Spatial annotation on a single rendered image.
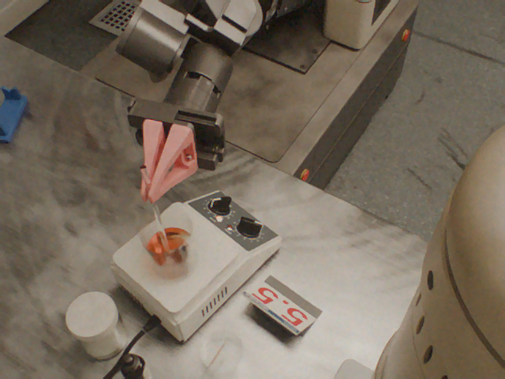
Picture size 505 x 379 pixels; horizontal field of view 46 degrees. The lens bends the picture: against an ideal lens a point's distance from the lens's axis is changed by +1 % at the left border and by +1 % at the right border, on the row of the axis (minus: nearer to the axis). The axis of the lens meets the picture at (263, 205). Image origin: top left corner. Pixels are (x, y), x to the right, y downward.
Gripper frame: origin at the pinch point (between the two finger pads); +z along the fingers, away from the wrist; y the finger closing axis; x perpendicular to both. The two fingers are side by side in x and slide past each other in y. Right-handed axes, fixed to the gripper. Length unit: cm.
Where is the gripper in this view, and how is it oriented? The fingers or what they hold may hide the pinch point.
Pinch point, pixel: (149, 193)
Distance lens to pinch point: 60.5
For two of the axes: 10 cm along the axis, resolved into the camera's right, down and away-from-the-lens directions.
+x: 0.1, 5.6, 8.3
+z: -2.6, 8.0, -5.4
